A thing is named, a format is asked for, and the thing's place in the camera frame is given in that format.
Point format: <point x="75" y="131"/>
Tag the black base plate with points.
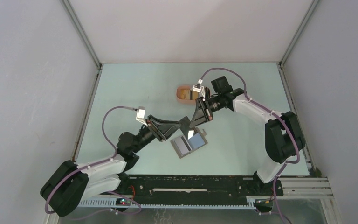
<point x="191" y="198"/>

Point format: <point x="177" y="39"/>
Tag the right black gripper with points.
<point x="203" y="113"/>

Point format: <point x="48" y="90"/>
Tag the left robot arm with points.
<point x="71" y="182"/>

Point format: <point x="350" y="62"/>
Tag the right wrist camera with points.
<point x="199" y="88"/>

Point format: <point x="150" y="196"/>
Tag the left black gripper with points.
<point x="161" y="129"/>

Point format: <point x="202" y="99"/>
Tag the white cable duct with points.
<point x="117" y="202"/>

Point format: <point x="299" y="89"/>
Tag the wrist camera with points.
<point x="140" y="115"/>
<point x="199" y="88"/>

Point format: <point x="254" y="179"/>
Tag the aluminium frame rail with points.
<point x="290" y="188"/>

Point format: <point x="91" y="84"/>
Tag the white magnetic stripe card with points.
<point x="182" y="146"/>

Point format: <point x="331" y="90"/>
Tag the pink oval tray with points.
<point x="194" y="95"/>

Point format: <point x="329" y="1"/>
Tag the beige leather card holder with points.
<point x="197" y="141"/>

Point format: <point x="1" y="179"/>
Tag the black card gripper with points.
<point x="185" y="125"/>

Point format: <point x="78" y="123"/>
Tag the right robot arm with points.
<point x="282" y="133"/>

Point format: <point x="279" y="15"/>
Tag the yellow VIP card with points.
<point x="185" y="94"/>

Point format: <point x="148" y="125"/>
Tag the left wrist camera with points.
<point x="140" y="115"/>

